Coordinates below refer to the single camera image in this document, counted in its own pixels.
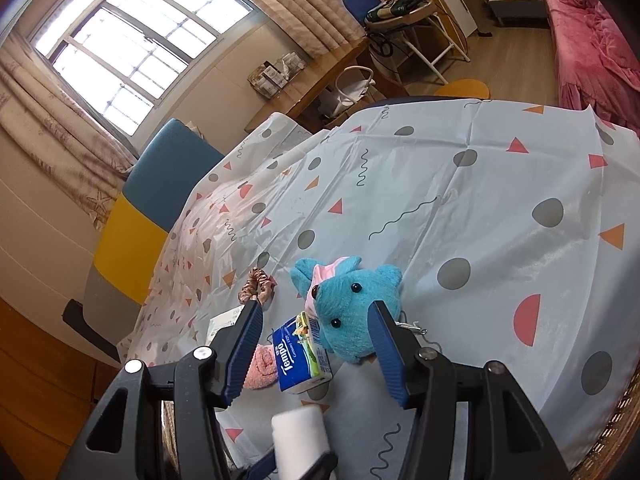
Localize white wet wipes pack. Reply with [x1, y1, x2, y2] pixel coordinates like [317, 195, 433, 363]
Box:
[205, 304, 244, 346]

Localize pink fuzzy socks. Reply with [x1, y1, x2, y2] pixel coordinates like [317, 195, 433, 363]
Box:
[243, 344, 278, 390]

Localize thin brown satin scrunchie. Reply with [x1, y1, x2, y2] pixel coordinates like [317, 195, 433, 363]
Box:
[238, 268, 277, 307]

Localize blue Tempo tissue pack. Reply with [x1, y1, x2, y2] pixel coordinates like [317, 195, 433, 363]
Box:
[272, 312, 333, 394]

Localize blue plush toy pink shirt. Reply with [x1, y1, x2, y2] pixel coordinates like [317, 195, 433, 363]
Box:
[290, 256, 402, 364]

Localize wooden wardrobe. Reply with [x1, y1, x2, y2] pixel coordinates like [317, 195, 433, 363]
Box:
[1, 302, 117, 479]

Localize grey yellow blue headboard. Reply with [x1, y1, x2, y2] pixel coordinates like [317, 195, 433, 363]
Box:
[81, 117, 227, 306]

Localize wooden side desk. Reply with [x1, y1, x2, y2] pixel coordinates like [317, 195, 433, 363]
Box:
[244, 38, 369, 133]

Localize white handbag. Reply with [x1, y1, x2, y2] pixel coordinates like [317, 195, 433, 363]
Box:
[318, 65, 375, 119]

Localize packages on desk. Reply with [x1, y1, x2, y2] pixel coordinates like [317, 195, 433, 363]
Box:
[247, 52, 306, 100]

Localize left floral curtain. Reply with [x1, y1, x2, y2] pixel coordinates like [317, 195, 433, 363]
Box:
[1, 32, 137, 231]

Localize white folding table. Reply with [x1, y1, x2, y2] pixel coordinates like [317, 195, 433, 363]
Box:
[364, 0, 471, 86]

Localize pink ruffled bed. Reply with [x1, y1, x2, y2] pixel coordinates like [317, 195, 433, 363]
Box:
[544, 0, 639, 131]

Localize window with metal frame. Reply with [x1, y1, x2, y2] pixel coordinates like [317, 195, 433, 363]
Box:
[32, 0, 256, 136]

